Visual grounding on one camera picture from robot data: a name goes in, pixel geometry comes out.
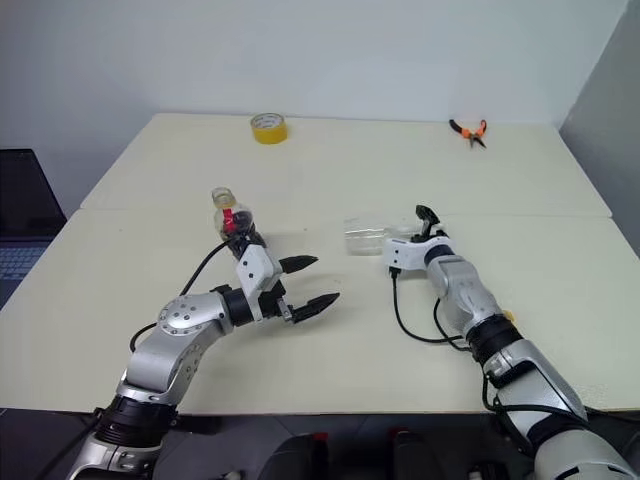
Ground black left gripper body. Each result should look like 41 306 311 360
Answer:
259 278 296 325

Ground dark bottle with yellow cap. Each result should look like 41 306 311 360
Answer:
209 186 266 254

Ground orange black pliers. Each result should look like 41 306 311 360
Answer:
448 118 489 150

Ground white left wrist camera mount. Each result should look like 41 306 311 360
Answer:
234 243 284 321

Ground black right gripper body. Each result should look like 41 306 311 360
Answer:
410 223 449 244

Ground yellow tape roll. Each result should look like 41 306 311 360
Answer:
249 112 289 146

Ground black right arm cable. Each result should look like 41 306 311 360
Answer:
385 267 531 451

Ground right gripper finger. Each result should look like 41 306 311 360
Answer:
415 203 439 236

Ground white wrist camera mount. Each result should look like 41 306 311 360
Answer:
234 243 284 321
383 235 432 274

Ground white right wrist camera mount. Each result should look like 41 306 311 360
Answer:
383 235 432 274

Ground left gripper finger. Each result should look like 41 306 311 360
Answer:
292 293 341 324
278 254 320 275

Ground dark laptop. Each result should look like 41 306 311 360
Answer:
0 148 69 309

